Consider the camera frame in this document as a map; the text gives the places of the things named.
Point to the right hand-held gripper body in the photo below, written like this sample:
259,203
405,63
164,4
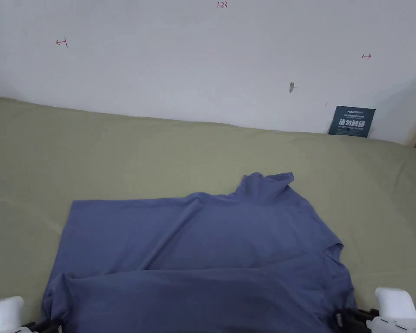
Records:
398,312

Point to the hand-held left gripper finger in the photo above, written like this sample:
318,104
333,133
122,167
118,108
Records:
50,327

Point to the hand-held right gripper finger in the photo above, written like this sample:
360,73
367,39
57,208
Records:
348,318

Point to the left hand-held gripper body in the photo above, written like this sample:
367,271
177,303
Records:
1,314

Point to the blue shirt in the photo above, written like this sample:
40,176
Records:
201,263

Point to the bed with pale green sheet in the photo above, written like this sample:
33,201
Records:
124,156

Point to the dark teal sign card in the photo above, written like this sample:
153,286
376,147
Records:
352,122

